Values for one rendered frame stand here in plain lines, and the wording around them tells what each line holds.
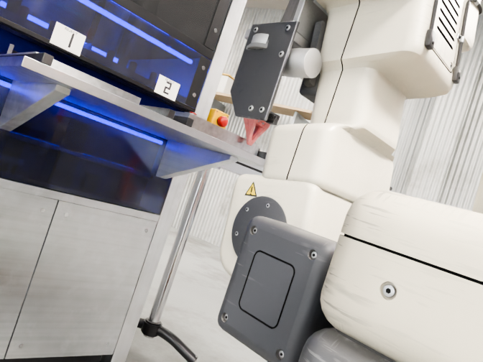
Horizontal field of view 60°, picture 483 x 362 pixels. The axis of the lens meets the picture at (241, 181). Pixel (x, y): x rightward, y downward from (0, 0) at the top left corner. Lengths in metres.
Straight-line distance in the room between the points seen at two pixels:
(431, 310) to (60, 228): 1.18
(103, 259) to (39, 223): 0.25
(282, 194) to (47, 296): 0.99
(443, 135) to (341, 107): 4.13
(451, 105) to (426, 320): 4.56
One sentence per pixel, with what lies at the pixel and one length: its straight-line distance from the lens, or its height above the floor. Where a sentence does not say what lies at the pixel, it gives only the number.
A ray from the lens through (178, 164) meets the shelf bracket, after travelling 1.37.
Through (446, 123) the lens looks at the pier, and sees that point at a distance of 4.79.
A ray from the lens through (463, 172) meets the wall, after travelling 4.82.
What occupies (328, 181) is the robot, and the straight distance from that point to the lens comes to 0.59.
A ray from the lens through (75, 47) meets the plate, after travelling 1.32.
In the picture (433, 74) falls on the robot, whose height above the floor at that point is 1.02.
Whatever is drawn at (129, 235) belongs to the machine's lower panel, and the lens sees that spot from 1.48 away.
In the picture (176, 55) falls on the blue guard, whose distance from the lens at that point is 1.47.
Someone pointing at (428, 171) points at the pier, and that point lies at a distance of 4.68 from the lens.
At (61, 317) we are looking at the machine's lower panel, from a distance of 1.49.
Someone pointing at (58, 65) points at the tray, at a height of 0.91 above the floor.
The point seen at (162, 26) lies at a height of 1.19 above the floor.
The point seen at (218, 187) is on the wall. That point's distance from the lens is 5.63.
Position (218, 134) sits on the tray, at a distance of 1.12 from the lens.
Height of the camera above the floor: 0.77
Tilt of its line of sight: 1 degrees up
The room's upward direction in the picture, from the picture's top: 18 degrees clockwise
